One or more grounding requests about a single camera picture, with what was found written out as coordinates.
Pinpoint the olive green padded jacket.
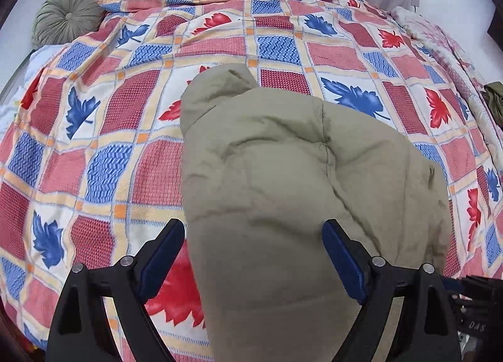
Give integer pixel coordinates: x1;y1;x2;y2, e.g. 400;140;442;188
181;64;452;361

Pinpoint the pink patterned folded quilt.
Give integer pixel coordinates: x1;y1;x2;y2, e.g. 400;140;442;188
390;6;502;173

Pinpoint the red blue patchwork bedspread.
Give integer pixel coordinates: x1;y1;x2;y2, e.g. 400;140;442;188
1;0;502;361

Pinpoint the round green pleated cushion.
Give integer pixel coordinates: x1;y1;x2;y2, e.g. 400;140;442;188
31;0;104;48

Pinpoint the dark green cloth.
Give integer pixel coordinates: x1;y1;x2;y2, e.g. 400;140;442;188
482;82;503;129

